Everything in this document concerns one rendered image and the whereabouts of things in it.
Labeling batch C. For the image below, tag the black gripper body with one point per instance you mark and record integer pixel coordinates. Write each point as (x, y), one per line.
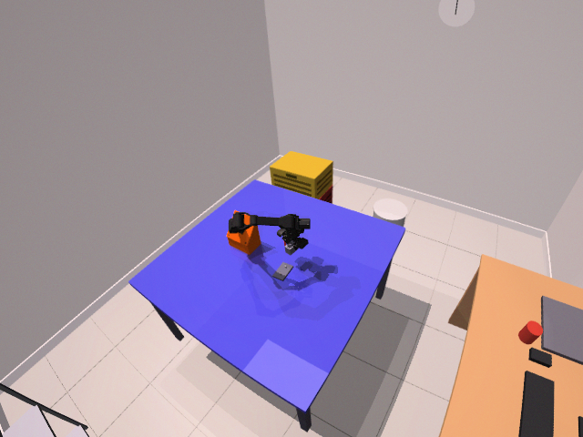
(293, 236)

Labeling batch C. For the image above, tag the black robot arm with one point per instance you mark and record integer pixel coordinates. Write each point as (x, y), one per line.
(289, 222)

